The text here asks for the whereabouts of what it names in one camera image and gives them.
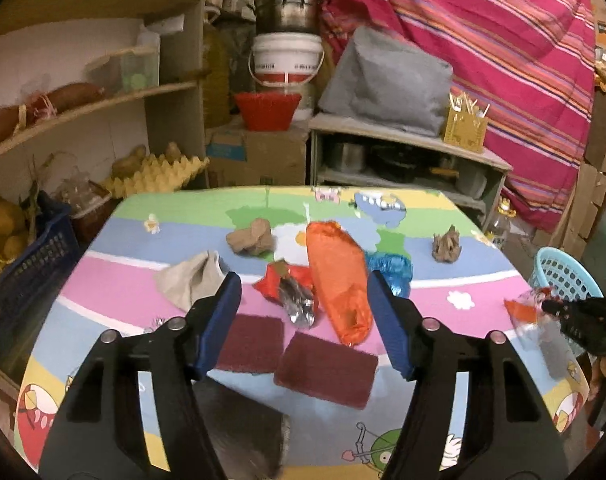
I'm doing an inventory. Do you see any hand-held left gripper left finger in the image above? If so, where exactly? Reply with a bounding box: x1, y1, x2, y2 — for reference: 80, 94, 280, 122
38, 271, 244, 480

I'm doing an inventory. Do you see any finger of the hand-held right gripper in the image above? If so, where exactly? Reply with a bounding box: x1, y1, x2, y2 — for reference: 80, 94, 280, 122
541, 296, 606, 356

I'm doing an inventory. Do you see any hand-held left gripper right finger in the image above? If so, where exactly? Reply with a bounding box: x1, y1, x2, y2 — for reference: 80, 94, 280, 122
365, 270, 570, 480

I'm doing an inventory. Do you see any maroon scouring pad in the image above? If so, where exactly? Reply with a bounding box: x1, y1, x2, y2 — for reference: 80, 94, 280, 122
274, 332, 379, 410
214, 312, 286, 375

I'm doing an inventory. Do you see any light blue plastic basket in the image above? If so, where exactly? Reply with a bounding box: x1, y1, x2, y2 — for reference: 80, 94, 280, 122
528, 247, 606, 307

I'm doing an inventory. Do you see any beige cloth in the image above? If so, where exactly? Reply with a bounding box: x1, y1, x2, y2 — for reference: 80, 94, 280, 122
154, 251, 228, 313

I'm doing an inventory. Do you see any red and clear plastic wrapper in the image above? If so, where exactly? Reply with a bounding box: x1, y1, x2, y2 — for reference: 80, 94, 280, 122
504, 287, 570, 363

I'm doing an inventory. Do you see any blue foil wrapper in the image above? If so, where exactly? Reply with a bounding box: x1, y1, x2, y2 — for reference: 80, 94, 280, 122
365, 251, 414, 299

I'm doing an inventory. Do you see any red foil snack wrapper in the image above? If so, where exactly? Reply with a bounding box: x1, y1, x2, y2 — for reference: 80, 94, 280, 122
253, 259, 318, 331

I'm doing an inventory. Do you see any orange plastic bag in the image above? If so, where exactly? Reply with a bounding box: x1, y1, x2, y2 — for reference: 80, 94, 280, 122
305, 221, 375, 347

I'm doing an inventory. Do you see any large brown paper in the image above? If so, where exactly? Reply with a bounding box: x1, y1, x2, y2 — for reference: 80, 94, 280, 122
226, 218, 276, 257

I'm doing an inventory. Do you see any small brown paper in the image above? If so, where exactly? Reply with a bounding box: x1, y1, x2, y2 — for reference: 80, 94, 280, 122
431, 225, 462, 264

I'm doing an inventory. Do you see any grey scouring pad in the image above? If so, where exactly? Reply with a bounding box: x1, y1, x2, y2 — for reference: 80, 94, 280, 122
193, 379, 292, 480

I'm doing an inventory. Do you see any cartoon printed tablecloth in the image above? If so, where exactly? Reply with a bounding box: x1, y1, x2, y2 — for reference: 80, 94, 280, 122
14, 185, 592, 480

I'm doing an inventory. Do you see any clear plastic bottle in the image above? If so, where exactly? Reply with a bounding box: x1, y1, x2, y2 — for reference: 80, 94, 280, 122
485, 200, 512, 251

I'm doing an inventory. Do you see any yellow egg tray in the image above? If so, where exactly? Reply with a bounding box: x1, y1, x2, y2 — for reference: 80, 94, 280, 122
103, 154, 210, 199

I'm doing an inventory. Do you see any black cooking pot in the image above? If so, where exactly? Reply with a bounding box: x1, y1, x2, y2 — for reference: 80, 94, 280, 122
370, 145, 434, 182

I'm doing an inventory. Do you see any cardboard box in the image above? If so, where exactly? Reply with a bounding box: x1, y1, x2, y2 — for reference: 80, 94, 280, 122
205, 125, 312, 189

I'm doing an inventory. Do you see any small steel pot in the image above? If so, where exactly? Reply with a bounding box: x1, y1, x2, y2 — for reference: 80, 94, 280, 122
328, 142, 366, 171

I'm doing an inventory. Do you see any clear bag in red basket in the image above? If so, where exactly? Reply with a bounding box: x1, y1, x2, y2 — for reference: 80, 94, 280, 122
55, 167, 116, 242

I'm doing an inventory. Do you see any large loose potato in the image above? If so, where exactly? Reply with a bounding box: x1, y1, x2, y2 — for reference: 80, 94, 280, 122
112, 145, 149, 179

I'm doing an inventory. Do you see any dark blue plastic crate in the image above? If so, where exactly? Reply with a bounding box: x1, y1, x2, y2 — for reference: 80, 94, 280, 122
0, 192, 82, 361

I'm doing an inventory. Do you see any small wooden cabinet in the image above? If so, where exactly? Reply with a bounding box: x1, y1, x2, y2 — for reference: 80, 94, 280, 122
308, 112, 514, 217

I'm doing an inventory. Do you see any yellow utensil holder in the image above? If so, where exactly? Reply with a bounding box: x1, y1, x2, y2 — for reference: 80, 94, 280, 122
442, 106, 490, 154

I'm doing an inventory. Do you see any red woven basket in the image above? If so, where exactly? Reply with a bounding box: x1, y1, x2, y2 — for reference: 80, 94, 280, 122
234, 92, 303, 132

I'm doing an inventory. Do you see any white plastic bucket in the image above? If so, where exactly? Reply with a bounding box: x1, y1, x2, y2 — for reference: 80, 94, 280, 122
248, 32, 326, 95
288, 85, 314, 122

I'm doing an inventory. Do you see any pile of potatoes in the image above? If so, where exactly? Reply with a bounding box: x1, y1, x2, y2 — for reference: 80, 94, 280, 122
0, 197, 32, 281

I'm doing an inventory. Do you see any bunch of wooden chopsticks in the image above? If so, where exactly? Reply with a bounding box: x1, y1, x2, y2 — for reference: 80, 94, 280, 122
448, 91, 492, 117

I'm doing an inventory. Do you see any grey fabric cover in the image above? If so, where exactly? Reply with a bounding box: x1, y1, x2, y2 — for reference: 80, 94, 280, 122
317, 26, 454, 137

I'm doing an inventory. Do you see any large cooking oil bottle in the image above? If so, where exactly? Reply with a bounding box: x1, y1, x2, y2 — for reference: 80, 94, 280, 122
203, 10, 234, 129

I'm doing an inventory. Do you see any clear plastic container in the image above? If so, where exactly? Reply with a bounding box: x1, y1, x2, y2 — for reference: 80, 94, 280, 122
85, 45, 162, 96

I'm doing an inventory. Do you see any sweet potato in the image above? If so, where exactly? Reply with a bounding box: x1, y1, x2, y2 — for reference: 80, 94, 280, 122
27, 82, 104, 123
0, 105, 28, 152

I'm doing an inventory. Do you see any pink striped cloth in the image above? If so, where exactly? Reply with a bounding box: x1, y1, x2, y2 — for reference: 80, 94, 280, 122
303, 0, 598, 234

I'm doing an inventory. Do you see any steel stock pot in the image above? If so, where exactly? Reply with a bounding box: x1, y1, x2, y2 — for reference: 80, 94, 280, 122
254, 0, 324, 36

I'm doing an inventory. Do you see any wooden shelf unit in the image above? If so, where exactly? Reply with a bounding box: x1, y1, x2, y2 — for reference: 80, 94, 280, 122
0, 0, 210, 196

